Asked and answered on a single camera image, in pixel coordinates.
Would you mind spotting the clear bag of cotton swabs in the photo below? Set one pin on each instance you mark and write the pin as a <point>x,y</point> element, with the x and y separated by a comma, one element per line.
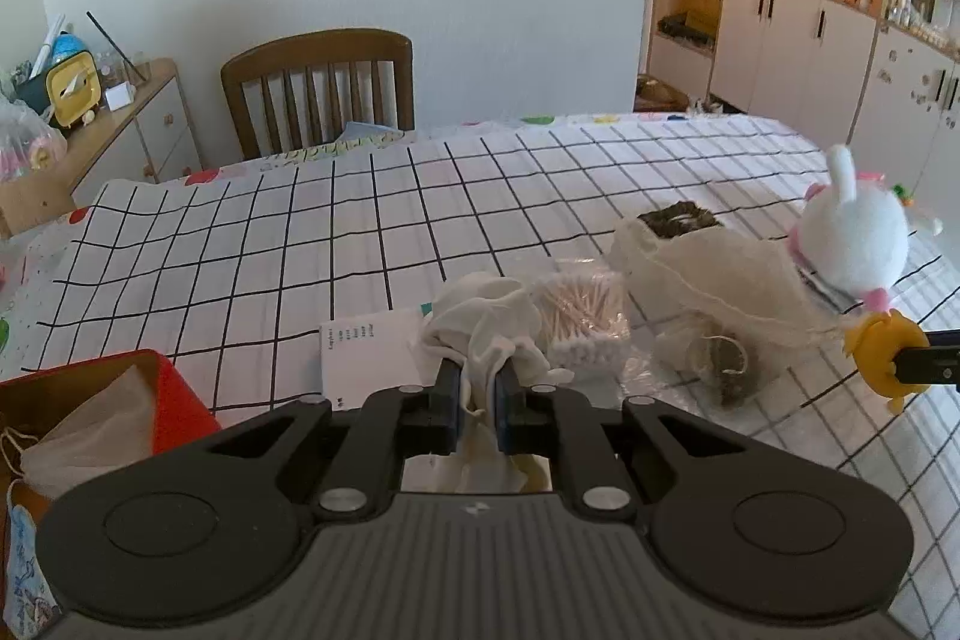
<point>585,310</point>

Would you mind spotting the white and wood wall cabinet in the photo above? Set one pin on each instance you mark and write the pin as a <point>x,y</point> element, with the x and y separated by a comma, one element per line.
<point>787,40</point>

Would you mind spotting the white paper card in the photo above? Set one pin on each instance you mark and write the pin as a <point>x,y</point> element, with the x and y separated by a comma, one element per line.
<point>367,347</point>

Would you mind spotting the dark brown scrunchie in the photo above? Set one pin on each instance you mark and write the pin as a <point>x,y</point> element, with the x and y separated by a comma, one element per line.
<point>679,218</point>

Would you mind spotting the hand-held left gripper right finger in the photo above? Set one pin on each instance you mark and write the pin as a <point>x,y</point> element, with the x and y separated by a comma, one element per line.
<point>507,411</point>

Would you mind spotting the blue printed face mask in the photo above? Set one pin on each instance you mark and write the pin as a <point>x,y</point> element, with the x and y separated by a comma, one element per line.
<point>26,565</point>

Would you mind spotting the wooden sideboard with white drawers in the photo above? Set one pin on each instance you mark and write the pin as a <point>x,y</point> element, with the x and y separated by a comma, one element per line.
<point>161,115</point>

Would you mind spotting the light blue chair cushion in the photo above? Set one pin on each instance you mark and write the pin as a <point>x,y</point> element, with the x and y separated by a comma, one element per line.
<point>367,132</point>

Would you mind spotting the brown woven basket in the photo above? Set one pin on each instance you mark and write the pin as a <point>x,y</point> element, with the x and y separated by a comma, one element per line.
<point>660,93</point>

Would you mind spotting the white bunny plush toy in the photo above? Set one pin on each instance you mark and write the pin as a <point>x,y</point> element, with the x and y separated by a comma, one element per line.
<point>851,227</point>

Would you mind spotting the white face mask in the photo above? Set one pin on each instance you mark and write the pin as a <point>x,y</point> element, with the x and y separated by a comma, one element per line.
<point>75,445</point>

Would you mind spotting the cream gauze cloth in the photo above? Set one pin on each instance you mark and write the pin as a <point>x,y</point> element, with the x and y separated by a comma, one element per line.
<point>712,280</point>

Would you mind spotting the yellow tissue box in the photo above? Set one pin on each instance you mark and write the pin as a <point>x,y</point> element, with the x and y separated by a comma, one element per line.
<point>71,85</point>

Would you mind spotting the blue round container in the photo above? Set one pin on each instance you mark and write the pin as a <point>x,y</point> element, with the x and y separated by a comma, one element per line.
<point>69,44</point>

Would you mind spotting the wooden chair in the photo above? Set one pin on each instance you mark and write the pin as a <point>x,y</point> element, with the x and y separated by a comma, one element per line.
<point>315,48</point>

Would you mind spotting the small white box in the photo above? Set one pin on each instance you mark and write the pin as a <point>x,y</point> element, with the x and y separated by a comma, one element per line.
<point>120,97</point>

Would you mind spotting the clear plastic bag of sweets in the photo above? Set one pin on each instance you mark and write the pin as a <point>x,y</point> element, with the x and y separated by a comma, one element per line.
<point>30,145</point>

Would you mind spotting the thin black rod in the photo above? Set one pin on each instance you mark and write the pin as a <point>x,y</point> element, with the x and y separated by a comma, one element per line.
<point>116,46</point>

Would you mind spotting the white cloth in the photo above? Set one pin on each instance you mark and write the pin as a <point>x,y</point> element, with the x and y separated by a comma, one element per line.
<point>487,317</point>

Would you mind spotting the black checked white tablecloth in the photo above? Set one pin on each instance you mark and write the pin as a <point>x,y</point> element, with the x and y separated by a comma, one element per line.
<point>337,235</point>

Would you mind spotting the yellow plush toy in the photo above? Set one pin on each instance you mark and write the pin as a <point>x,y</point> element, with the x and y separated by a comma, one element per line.
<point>874,344</point>

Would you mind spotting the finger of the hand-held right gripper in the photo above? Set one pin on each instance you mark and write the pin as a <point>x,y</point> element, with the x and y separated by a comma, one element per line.
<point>930,364</point>

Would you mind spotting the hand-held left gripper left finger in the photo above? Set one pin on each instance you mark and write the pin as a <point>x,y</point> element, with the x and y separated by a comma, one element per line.
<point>448,400</point>

